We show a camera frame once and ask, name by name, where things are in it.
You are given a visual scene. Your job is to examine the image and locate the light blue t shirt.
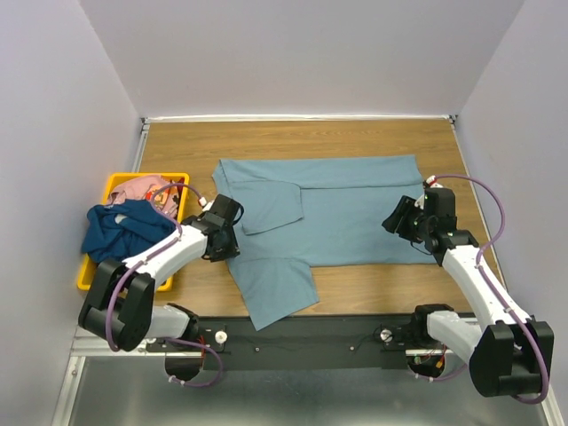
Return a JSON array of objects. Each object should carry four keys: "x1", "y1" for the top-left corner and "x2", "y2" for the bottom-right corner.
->
[{"x1": 212, "y1": 155, "x2": 434, "y2": 330}]

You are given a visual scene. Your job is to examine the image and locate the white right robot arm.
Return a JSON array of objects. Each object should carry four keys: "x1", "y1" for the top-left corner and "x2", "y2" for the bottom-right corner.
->
[{"x1": 383, "y1": 183, "x2": 554, "y2": 404}]

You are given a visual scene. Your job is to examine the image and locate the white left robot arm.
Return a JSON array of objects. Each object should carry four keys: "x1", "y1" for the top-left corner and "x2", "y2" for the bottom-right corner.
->
[{"x1": 78, "y1": 194, "x2": 244, "y2": 351}]

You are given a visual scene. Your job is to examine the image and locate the patterned pink shirt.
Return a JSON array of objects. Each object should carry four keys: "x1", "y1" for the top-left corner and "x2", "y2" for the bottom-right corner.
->
[{"x1": 106, "y1": 175, "x2": 180, "y2": 217}]

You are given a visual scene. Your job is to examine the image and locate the dark blue shirt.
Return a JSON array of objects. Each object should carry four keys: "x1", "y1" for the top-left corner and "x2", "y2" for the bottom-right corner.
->
[{"x1": 81, "y1": 200, "x2": 177, "y2": 264}]

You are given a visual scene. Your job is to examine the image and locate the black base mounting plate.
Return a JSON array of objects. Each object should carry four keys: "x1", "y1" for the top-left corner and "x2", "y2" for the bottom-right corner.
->
[{"x1": 146, "y1": 315, "x2": 462, "y2": 373}]

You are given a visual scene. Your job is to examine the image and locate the yellow plastic bin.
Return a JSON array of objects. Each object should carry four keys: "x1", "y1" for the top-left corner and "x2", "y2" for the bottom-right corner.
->
[{"x1": 77, "y1": 172, "x2": 190, "y2": 291}]

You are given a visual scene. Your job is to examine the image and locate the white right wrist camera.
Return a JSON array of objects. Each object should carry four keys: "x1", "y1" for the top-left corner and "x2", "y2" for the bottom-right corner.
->
[{"x1": 422, "y1": 176, "x2": 443, "y2": 189}]

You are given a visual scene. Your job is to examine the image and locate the aluminium frame rail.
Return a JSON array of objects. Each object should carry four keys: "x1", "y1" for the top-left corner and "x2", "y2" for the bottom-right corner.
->
[{"x1": 71, "y1": 317, "x2": 480, "y2": 357}]

